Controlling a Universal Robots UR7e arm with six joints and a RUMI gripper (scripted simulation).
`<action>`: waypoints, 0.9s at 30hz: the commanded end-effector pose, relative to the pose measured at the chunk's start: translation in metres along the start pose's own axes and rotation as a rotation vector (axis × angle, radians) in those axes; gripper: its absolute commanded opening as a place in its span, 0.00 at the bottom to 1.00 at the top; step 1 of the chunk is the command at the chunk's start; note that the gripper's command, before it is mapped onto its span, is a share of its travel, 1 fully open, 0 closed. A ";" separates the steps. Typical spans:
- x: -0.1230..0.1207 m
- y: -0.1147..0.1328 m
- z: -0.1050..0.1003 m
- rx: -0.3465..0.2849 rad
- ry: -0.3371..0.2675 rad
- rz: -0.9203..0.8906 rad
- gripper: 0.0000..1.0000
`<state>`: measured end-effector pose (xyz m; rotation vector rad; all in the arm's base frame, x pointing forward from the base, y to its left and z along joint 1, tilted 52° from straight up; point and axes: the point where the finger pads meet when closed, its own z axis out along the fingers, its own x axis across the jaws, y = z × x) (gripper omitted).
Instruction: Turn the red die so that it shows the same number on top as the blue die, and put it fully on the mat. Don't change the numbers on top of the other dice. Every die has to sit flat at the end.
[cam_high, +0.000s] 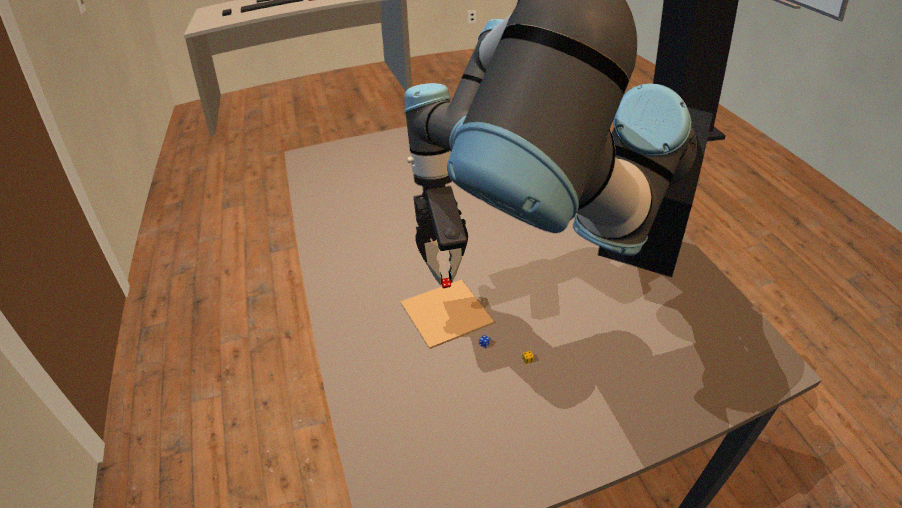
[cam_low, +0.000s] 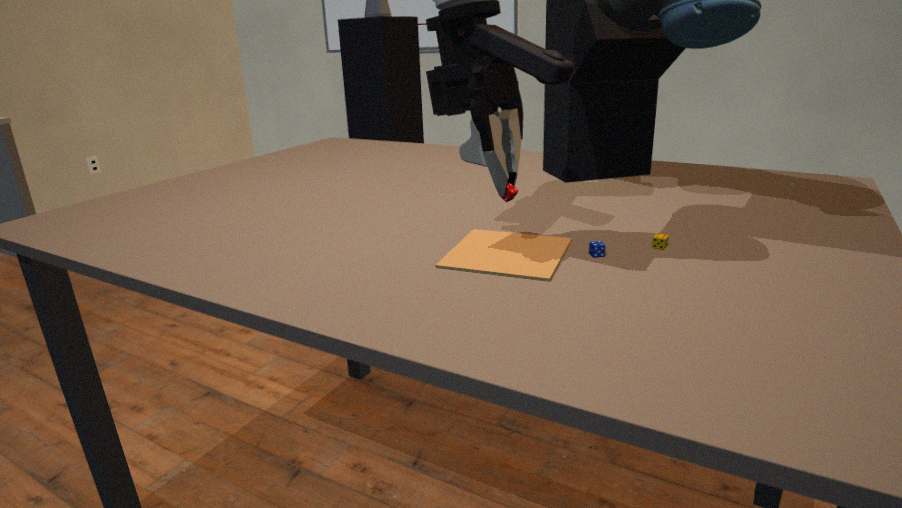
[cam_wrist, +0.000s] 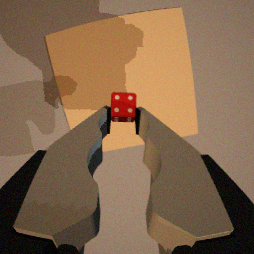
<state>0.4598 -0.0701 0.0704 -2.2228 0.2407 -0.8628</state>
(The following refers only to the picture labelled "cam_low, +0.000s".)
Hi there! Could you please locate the blue die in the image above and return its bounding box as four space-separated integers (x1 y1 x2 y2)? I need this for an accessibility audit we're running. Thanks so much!
589 241 605 258

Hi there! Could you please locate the yellow die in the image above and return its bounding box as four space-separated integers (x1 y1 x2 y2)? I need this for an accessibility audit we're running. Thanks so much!
652 233 668 250

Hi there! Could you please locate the red die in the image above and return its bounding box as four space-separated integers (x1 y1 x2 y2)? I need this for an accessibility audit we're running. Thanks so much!
501 183 518 202

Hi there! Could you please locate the orange flat mat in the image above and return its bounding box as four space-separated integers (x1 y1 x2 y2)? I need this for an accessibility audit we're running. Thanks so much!
436 229 572 282

